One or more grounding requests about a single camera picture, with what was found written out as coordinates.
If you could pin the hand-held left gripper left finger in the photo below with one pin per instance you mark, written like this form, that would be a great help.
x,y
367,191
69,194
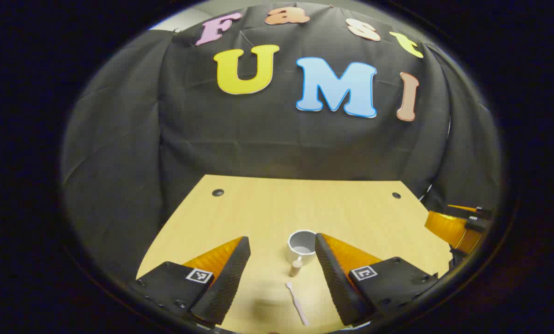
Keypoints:
x,y
230,273

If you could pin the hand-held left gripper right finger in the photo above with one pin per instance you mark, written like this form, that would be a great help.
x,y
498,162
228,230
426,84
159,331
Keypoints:
x,y
332,273

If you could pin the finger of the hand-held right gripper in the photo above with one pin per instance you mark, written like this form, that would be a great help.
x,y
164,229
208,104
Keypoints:
x,y
450,229
478,211

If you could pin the white toothbrush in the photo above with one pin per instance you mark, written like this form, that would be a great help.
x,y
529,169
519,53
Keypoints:
x,y
296,301

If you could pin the light wooden desktop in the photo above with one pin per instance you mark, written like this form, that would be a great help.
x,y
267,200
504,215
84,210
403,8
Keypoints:
x,y
267,208

